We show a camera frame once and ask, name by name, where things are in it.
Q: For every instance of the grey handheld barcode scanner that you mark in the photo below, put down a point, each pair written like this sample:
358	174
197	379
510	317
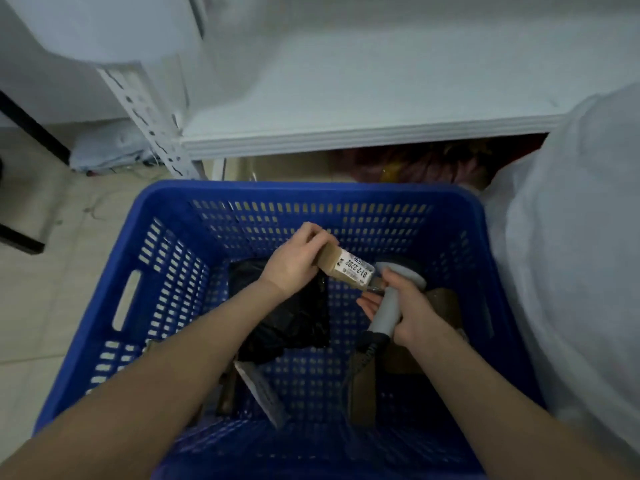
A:
385	314

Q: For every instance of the person's left forearm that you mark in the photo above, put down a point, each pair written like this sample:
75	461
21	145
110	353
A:
125	409

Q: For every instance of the black plastic mailer bag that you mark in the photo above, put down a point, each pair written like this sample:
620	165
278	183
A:
295	324

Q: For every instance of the blue plastic crate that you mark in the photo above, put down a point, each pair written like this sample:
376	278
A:
325	192

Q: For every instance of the thin brown box large label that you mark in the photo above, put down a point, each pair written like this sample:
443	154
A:
362	389

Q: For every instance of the person's right hand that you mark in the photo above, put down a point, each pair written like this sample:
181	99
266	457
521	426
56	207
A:
420	319

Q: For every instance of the white plastic mailer blue tag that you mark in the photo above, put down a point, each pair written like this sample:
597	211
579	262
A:
260	389

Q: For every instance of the white metal shelf rack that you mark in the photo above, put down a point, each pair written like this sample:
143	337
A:
375	84

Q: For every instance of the person's right forearm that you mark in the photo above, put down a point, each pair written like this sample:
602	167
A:
500	419

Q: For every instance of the person's left hand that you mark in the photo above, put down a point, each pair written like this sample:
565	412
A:
295	264

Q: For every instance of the small labelled brown parcel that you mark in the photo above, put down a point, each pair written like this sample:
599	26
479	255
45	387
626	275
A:
345	267

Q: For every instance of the grey plastic mailer bag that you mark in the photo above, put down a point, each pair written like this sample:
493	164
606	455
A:
105	144

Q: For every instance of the white woven sack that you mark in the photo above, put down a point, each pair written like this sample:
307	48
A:
575	244

